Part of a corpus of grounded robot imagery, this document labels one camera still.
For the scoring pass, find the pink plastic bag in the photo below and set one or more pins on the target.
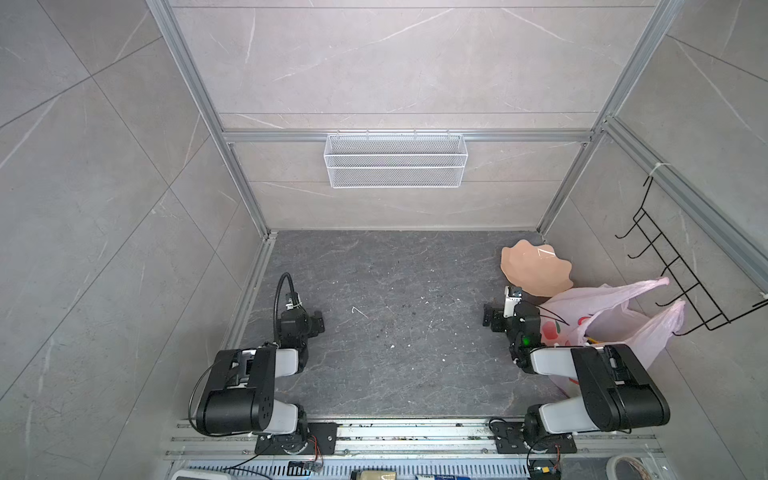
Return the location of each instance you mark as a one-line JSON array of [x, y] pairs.
[[574, 317]]

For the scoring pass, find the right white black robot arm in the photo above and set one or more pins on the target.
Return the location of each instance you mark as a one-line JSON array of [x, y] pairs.
[[615, 392]]

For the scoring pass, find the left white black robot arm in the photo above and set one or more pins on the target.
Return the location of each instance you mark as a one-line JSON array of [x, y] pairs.
[[238, 389]]

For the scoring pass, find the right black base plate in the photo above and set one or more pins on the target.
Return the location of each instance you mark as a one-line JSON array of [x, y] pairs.
[[519, 437]]

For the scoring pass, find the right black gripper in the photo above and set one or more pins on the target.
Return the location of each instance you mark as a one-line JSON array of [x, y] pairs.
[[495, 318]]

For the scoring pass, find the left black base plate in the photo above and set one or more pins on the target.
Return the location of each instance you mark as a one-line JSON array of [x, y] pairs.
[[315, 436]]

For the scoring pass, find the pink scalloped bowl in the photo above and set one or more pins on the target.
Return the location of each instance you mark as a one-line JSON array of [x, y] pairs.
[[537, 270]]

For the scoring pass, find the black wire hook rack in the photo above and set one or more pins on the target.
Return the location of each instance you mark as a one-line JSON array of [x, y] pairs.
[[709, 315]]

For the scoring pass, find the white wire mesh basket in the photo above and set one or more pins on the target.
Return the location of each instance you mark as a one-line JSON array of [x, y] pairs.
[[402, 160]]

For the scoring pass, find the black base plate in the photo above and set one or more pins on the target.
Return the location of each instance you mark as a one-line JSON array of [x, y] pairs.
[[519, 437], [315, 436]]

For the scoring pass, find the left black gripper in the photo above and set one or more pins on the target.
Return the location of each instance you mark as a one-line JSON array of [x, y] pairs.
[[313, 324]]

